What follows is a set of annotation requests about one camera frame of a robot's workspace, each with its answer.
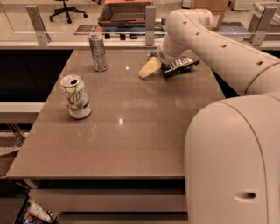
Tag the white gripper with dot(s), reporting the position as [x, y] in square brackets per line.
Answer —
[162, 55]

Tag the blue chip bag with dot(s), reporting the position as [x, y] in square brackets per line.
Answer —
[179, 66]

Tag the white green 7up can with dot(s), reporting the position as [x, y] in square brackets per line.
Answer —
[73, 88]

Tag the metal glass clamp post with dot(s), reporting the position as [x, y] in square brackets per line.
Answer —
[38, 25]
[150, 13]
[259, 32]

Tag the black office chair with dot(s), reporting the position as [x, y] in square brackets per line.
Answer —
[65, 9]

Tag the grey open tray box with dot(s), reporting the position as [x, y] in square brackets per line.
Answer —
[124, 12]

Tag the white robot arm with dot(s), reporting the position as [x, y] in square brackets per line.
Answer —
[232, 146]

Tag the tall silver energy drink can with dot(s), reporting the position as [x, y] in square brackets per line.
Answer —
[98, 51]

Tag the middle metal glass clamp post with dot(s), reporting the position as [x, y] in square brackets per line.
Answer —
[150, 13]

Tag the trash bin with wrappers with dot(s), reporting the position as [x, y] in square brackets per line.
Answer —
[33, 213]

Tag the right metal glass clamp post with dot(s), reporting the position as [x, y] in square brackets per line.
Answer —
[259, 32]

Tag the left metal glass clamp post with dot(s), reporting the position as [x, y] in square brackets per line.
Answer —
[38, 25]

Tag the cardboard box with label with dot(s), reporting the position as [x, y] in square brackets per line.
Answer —
[217, 7]

